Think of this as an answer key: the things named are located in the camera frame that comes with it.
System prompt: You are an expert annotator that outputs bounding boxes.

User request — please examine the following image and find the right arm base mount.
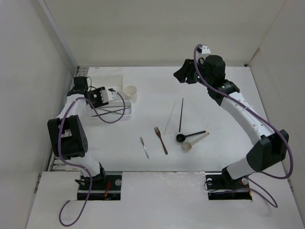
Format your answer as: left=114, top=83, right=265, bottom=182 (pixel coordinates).
left=204, top=172, right=252, bottom=200

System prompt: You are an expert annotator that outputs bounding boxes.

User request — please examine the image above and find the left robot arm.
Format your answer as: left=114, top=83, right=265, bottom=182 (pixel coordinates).
left=47, top=76, right=111, bottom=189

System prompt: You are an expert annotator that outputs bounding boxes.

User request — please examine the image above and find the brown wooden fork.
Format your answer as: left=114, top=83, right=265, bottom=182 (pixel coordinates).
left=154, top=126, right=168, bottom=155

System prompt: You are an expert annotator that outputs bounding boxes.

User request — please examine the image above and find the white perforated flat tray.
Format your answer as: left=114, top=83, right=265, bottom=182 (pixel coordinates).
left=96, top=100, right=133, bottom=122

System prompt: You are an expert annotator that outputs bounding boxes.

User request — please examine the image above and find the black spoon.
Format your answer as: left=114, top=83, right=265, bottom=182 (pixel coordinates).
left=176, top=130, right=206, bottom=143

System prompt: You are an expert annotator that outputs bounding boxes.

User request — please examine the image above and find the cream cylindrical cup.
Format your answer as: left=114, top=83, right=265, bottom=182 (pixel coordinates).
left=123, top=85, right=138, bottom=104

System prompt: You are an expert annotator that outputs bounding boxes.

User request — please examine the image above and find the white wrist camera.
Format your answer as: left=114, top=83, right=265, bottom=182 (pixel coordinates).
left=101, top=87, right=117, bottom=103
left=197, top=45, right=211, bottom=58

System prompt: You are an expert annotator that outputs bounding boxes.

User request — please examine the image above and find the white perforated square box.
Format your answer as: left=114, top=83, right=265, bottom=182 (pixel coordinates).
left=90, top=75, right=123, bottom=94

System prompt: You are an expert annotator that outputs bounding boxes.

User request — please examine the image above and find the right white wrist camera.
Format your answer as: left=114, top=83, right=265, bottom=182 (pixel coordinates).
left=197, top=45, right=211, bottom=58

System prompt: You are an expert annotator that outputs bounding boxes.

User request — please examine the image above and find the cream spoon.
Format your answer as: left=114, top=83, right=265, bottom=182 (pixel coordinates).
left=182, top=132, right=210, bottom=152

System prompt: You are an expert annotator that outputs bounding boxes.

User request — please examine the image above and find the white chopstick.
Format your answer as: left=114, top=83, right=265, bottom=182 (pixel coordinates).
left=163, top=101, right=176, bottom=135

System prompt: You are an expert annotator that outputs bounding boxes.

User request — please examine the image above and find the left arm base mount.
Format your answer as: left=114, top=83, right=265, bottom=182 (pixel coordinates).
left=75, top=172, right=122, bottom=201

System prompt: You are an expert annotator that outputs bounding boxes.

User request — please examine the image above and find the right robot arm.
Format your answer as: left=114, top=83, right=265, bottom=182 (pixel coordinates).
left=173, top=55, right=289, bottom=188

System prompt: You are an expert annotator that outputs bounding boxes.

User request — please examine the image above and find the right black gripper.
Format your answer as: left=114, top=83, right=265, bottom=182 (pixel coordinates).
left=173, top=58, right=213, bottom=87

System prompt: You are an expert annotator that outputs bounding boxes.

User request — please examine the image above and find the black thin chopstick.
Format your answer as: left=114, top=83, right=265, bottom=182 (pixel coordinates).
left=98, top=106, right=131, bottom=115

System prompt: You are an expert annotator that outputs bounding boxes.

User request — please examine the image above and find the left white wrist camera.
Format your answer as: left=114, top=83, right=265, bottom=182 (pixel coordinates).
left=101, top=87, right=117, bottom=103

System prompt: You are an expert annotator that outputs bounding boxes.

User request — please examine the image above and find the small silver fork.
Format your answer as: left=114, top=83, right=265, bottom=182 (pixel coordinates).
left=140, top=137, right=149, bottom=159

